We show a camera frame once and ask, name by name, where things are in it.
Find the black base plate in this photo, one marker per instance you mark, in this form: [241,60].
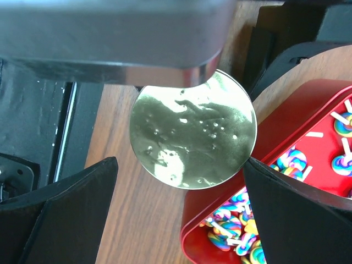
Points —
[46,129]

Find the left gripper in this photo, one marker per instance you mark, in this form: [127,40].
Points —
[285,35]

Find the gold round lid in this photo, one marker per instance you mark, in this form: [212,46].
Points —
[194,138]

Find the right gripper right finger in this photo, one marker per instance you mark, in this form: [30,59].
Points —
[297,223]

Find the red lollipop tin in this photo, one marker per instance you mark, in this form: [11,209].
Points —
[299,139]

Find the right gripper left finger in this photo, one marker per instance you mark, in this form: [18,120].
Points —
[62,222]

